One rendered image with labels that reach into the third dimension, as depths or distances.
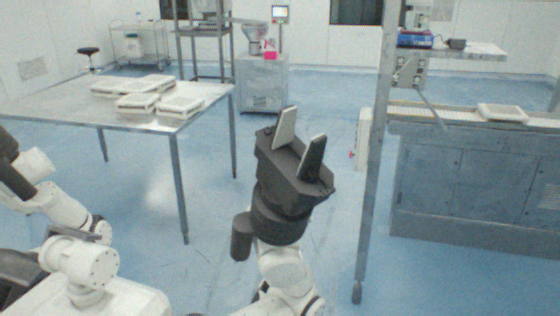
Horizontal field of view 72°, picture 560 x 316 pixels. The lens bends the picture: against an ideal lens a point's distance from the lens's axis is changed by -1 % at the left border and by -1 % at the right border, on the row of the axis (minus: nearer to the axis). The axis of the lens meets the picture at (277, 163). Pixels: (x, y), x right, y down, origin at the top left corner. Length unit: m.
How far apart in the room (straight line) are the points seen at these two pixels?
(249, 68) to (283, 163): 4.65
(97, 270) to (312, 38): 7.29
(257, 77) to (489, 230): 3.27
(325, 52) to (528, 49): 3.58
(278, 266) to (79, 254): 0.31
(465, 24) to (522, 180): 5.33
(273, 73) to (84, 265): 4.52
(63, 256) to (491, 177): 2.57
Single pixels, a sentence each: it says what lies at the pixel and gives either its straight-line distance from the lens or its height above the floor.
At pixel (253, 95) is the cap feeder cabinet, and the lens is 5.18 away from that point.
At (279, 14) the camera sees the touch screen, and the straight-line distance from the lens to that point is 5.30.
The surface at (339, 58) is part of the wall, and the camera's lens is 7.80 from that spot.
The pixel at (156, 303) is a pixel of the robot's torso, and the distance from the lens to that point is 0.73.
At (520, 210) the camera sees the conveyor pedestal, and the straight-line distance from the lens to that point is 3.03.
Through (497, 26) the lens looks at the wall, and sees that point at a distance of 8.10.
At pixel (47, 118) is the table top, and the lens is 3.03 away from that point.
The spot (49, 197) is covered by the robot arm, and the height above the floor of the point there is 1.33.
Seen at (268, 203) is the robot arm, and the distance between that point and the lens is 0.52.
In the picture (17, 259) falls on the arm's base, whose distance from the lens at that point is 0.92.
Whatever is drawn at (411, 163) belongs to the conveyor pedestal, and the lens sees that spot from 2.75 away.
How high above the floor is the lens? 1.80
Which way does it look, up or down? 27 degrees down
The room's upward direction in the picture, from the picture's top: straight up
